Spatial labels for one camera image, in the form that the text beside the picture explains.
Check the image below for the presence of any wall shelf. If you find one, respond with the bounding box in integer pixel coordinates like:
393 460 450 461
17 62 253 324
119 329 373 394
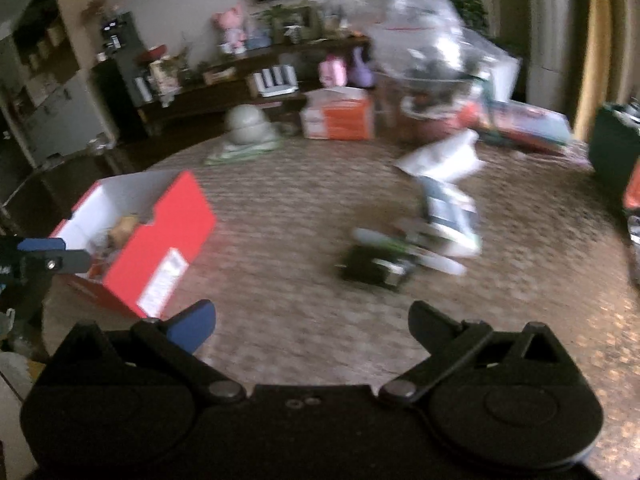
10 0 81 106

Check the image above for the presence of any red shoe box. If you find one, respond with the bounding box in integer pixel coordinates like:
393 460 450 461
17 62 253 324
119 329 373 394
47 170 218 320

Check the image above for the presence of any white and blue packet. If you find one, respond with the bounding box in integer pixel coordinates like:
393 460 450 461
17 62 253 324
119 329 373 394
419 177 483 258

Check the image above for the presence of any green and white tube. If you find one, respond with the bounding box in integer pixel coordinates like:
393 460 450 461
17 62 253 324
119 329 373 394
350 227 426 256

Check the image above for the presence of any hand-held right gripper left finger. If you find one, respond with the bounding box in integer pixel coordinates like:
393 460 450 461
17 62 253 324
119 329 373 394
49 299 247 407

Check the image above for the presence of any white plastic bag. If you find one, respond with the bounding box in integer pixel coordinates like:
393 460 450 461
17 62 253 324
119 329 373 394
394 129 486 183

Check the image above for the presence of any set of white bottles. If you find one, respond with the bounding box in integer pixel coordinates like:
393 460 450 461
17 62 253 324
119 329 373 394
252 64 301 98

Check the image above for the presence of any grey tower appliance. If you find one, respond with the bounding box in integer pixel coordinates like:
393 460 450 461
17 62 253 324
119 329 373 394
102 10 143 61

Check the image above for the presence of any black box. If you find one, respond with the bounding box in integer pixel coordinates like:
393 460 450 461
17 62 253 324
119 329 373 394
339 244 417 293

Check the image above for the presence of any large clear plastic bag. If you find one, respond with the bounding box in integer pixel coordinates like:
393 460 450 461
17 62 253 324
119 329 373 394
367 0 511 91

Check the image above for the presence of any colourful flat box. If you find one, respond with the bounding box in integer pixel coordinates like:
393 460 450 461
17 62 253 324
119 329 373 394
477 100 573 156

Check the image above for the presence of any yellow curtain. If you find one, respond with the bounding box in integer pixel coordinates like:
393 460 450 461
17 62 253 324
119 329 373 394
572 0 613 142

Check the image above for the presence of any black cabinet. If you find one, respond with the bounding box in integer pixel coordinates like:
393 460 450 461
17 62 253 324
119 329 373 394
90 60 151 143

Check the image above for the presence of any orange and white cardboard box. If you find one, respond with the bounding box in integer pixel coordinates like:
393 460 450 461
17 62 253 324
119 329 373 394
300 86 376 141

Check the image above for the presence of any white dome-shaped object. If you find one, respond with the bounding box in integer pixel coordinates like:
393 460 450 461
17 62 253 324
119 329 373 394
224 104 281 147

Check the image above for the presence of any yellow round toy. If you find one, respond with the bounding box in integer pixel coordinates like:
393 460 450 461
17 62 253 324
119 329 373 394
109 215 141 247

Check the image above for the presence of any purple toy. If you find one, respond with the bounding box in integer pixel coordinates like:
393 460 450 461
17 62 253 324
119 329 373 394
348 47 376 88

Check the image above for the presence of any light green mat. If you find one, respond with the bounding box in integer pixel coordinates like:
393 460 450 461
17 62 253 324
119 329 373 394
204 139 283 166

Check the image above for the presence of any dark wooden console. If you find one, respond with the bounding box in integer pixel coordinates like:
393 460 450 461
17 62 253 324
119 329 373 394
135 40 373 136

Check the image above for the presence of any green bin with orange lid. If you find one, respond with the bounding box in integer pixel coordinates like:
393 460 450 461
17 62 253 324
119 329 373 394
588 101 640 211

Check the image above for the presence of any brown basket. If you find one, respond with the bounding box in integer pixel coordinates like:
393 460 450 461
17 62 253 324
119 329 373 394
375 72 481 145

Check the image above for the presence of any pink bag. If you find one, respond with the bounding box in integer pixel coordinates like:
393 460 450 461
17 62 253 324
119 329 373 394
318 56 348 88

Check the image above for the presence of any pink doll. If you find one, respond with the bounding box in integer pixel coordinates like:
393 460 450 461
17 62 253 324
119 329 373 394
212 5 249 56

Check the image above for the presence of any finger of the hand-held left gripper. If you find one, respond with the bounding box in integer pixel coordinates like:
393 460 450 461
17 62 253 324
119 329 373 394
22 251 94 276
14 237 67 254

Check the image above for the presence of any picture frame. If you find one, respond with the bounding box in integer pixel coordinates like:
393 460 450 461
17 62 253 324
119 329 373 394
272 5 321 43

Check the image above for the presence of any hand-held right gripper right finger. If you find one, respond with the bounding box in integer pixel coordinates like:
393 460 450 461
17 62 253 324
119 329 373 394
378 301 577 405

